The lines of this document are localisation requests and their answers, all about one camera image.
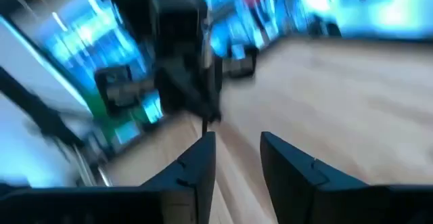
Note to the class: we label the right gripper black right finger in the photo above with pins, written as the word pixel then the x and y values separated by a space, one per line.
pixel 321 203

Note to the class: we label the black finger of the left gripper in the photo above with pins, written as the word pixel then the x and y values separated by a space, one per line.
pixel 216 92
pixel 182 92

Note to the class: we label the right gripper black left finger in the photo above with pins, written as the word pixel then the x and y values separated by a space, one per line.
pixel 135 207

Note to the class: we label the thin black silver-tipped brush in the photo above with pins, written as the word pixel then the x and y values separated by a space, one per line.
pixel 204 127

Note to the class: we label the green board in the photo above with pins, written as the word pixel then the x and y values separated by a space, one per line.
pixel 111 127

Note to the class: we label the black aluminium table frame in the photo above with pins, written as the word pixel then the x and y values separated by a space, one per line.
pixel 37 112

